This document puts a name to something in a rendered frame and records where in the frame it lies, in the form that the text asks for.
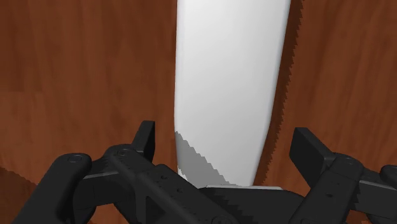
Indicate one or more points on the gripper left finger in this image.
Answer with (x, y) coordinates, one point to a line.
(124, 183)

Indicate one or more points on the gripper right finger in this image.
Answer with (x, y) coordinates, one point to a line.
(338, 186)

